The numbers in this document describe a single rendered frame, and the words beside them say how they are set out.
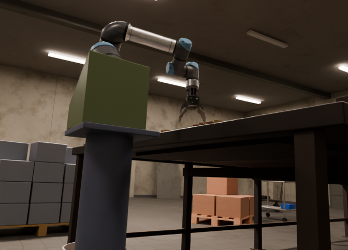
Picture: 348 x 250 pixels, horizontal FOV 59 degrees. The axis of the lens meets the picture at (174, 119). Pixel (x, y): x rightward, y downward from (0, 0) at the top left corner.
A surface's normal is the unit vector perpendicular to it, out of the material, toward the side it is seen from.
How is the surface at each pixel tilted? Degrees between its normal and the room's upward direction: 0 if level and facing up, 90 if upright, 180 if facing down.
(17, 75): 90
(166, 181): 79
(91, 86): 90
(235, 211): 90
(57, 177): 90
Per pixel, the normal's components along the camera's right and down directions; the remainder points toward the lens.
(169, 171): 0.51, -0.32
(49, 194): 0.63, -0.12
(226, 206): -0.43, -0.19
